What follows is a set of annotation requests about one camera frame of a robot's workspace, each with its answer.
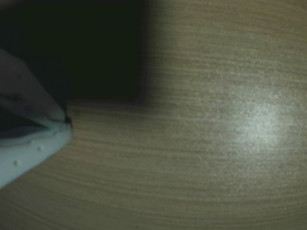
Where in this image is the white moving gripper jaw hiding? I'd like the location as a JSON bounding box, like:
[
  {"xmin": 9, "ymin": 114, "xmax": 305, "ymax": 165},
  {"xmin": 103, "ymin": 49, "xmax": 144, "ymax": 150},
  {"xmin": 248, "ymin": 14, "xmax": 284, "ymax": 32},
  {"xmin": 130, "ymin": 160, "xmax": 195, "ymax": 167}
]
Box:
[{"xmin": 0, "ymin": 48, "xmax": 72, "ymax": 125}]

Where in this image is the white fixed gripper jaw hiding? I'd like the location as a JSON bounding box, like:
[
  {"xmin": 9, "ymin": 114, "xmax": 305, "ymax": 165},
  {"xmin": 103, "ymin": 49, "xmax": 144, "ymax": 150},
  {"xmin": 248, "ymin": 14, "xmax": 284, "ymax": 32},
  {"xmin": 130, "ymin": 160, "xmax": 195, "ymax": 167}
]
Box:
[{"xmin": 0, "ymin": 124, "xmax": 72, "ymax": 190}]

